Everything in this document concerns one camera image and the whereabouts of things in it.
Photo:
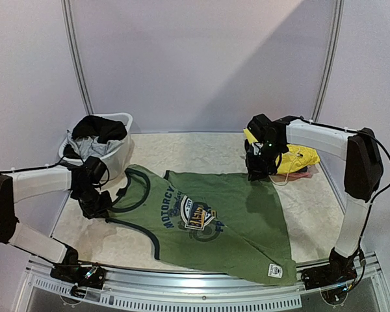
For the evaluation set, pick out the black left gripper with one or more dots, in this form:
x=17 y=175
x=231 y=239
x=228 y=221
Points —
x=101 y=212

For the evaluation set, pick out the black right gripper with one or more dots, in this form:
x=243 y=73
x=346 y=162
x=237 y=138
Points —
x=255 y=167

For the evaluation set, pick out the yellow shorts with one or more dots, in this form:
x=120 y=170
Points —
x=294 y=159

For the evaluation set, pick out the green garment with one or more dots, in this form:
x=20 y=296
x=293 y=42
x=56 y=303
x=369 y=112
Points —
x=209 y=222

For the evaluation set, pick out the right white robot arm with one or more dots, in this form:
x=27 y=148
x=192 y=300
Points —
x=267 y=141

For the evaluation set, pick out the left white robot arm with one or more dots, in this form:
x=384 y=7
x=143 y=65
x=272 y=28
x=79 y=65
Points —
x=82 y=182

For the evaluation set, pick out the white plastic laundry basket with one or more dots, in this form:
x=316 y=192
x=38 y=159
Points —
x=117 y=159

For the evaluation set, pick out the folded pink garment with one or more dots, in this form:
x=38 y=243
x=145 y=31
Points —
x=301 y=173

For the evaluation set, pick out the grey garment in basket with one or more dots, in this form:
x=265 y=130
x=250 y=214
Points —
x=82 y=148

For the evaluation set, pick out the black garment in basket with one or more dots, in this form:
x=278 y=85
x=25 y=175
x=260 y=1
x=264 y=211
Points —
x=103 y=128

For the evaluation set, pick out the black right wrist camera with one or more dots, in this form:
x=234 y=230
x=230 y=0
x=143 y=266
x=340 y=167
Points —
x=258 y=126

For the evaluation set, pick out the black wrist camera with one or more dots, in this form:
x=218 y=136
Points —
x=258 y=126
x=96 y=170

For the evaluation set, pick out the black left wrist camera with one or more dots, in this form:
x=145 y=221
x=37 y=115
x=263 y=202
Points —
x=96 y=170

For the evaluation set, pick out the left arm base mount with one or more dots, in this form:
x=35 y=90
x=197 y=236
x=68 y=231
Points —
x=83 y=275

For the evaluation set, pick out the left aluminium frame post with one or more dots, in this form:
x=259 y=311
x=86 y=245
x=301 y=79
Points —
x=75 y=56

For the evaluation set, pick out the aluminium frame post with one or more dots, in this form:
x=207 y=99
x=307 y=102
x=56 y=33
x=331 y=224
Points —
x=75 y=56
x=329 y=59

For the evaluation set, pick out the aluminium front rail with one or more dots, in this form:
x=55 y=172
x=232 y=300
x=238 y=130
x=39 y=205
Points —
x=126 y=289

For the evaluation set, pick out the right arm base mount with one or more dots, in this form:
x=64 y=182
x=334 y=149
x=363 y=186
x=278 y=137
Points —
x=339 y=270

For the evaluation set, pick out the right aluminium frame post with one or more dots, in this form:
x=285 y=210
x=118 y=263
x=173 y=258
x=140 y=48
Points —
x=329 y=59

